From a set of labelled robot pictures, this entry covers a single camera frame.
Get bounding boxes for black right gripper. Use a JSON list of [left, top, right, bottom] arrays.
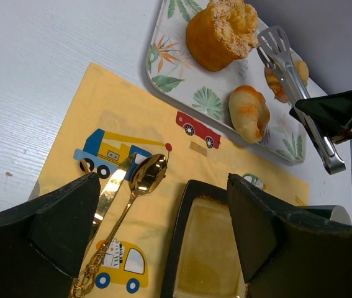
[[297, 90, 352, 144]]

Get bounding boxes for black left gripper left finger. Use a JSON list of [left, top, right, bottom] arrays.
[[0, 173, 101, 297]]

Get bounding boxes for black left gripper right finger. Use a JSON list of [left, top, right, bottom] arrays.
[[227, 174, 352, 297]]

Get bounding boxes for silver metal tongs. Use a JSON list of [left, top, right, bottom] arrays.
[[257, 25, 346, 174]]

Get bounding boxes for large sugared round bread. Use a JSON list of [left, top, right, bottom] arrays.
[[186, 1, 258, 72]]

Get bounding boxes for small round bread bun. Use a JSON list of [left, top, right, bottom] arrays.
[[294, 60, 309, 83]]

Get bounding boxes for garlic toast bread slice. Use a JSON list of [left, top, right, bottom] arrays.
[[264, 67, 289, 103]]

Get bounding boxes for twisted croissant bread roll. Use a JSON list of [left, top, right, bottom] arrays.
[[228, 85, 270, 143]]

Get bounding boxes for dark green mug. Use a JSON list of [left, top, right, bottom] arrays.
[[300, 205, 352, 225]]

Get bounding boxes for black square amber plate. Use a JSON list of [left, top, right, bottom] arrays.
[[160, 180, 250, 297]]

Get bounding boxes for gold knife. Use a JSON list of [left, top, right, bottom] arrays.
[[86, 153, 137, 250]]

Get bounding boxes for gold spoon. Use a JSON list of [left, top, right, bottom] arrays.
[[70, 153, 168, 298]]

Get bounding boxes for yellow vehicle print placemat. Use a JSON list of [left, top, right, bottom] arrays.
[[32, 64, 309, 297]]

